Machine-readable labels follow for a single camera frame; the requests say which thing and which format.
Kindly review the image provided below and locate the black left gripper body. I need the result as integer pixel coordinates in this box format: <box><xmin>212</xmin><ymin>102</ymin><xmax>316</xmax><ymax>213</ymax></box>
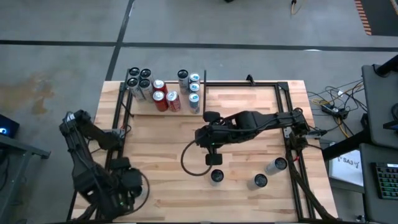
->
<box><xmin>110</xmin><ymin>157</ymin><xmax>144</xmax><ymax>200</ymax></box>

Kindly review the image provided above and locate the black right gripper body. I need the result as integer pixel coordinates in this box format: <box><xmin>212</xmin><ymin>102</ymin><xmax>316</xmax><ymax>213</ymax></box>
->
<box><xmin>195</xmin><ymin>111</ymin><xmax>242</xmax><ymax>166</ymax></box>

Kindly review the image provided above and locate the red Coca-Cola can white script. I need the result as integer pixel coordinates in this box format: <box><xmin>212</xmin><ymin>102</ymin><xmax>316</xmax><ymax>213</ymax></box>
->
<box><xmin>165</xmin><ymin>90</ymin><xmax>182</xmax><ymax>113</ymax></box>

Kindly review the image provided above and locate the silver Celsius Arctic Vibe can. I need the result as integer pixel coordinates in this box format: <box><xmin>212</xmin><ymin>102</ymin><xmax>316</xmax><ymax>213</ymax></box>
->
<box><xmin>210</xmin><ymin>169</ymin><xmax>225</xmax><ymax>187</ymax></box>
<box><xmin>177</xmin><ymin>69</ymin><xmax>190</xmax><ymax>96</ymax></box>

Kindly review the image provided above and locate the red zero sugar cola can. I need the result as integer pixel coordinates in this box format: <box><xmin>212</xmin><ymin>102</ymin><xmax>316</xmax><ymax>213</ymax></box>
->
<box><xmin>151</xmin><ymin>90</ymin><xmax>168</xmax><ymax>113</ymax></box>

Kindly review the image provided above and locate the raised wooden shelf board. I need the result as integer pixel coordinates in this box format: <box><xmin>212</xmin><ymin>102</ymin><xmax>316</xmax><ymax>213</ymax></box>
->
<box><xmin>130</xmin><ymin>81</ymin><xmax>206</xmax><ymax>117</ymax></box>

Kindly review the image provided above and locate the grey metal side table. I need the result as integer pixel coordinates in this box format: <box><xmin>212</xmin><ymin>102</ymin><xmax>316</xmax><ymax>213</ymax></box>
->
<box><xmin>0</xmin><ymin>133</ymin><xmax>52</xmax><ymax>224</ymax></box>

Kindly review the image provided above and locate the black power strip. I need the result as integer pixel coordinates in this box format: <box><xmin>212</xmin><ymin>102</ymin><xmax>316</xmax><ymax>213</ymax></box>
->
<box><xmin>321</xmin><ymin>104</ymin><xmax>349</xmax><ymax>121</ymax></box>

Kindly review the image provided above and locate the black desk leg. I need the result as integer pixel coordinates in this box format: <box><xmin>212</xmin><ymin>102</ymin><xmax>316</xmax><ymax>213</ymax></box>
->
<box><xmin>322</xmin><ymin>129</ymin><xmax>366</xmax><ymax>161</ymax></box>

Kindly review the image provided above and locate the black device blue light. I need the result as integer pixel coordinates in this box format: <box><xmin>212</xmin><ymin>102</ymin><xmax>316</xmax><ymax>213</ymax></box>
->
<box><xmin>0</xmin><ymin>113</ymin><xmax>20</xmax><ymax>138</ymax></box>

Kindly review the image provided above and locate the white paper sheet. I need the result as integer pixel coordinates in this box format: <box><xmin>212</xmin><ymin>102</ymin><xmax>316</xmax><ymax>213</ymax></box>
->
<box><xmin>328</xmin><ymin>149</ymin><xmax>364</xmax><ymax>187</ymax></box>

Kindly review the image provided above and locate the grey desk panel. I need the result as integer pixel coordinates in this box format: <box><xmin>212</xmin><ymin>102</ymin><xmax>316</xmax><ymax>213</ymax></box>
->
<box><xmin>361</xmin><ymin>63</ymin><xmax>398</xmax><ymax>149</ymax></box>
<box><xmin>359</xmin><ymin>142</ymin><xmax>398</xmax><ymax>224</ymax></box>

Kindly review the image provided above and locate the black backlit keyboard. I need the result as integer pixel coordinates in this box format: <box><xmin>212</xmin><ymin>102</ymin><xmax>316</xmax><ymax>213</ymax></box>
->
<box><xmin>374</xmin><ymin>161</ymin><xmax>398</xmax><ymax>200</ymax></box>

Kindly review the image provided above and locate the black beam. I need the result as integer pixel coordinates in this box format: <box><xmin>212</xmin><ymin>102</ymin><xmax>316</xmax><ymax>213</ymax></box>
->
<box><xmin>374</xmin><ymin>54</ymin><xmax>398</xmax><ymax>77</ymax></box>

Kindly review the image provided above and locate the black mat orange-striped edge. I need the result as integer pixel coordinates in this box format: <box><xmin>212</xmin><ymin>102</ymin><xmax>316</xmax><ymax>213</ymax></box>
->
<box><xmin>354</xmin><ymin>0</ymin><xmax>398</xmax><ymax>37</ymax></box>

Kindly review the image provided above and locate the black left wrist camera cable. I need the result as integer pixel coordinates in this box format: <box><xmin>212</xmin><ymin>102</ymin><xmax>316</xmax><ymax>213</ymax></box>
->
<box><xmin>123</xmin><ymin>170</ymin><xmax>151</xmax><ymax>216</ymax></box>

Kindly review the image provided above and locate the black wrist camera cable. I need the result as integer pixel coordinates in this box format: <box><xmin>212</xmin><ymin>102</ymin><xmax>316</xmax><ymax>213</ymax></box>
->
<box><xmin>180</xmin><ymin>136</ymin><xmax>215</xmax><ymax>177</ymax></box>
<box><xmin>123</xmin><ymin>170</ymin><xmax>151</xmax><ymax>216</ymax></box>

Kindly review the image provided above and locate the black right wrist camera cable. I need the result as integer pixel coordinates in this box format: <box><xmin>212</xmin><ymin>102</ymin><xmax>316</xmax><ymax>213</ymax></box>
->
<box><xmin>180</xmin><ymin>136</ymin><xmax>215</xmax><ymax>177</ymax></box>

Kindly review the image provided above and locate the black braided cable sleeve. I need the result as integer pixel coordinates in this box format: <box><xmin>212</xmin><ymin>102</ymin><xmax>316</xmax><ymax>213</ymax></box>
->
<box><xmin>73</xmin><ymin>167</ymin><xmax>124</xmax><ymax>222</ymax></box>
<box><xmin>287</xmin><ymin>155</ymin><xmax>338</xmax><ymax>222</ymax></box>

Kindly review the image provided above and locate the black aluminium table frame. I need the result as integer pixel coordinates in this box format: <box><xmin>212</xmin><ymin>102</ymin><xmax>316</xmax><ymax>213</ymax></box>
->
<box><xmin>93</xmin><ymin>68</ymin><xmax>317</xmax><ymax>222</ymax></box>

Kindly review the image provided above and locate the black cable adapter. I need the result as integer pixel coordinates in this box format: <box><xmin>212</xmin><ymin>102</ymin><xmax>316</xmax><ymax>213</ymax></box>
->
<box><xmin>306</xmin><ymin>127</ymin><xmax>328</xmax><ymax>138</ymax></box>

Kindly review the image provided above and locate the yellow floor cable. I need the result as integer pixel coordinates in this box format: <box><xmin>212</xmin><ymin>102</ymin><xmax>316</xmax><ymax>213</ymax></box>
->
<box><xmin>310</xmin><ymin>81</ymin><xmax>364</xmax><ymax>139</ymax></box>
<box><xmin>290</xmin><ymin>0</ymin><xmax>307</xmax><ymax>16</ymax></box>

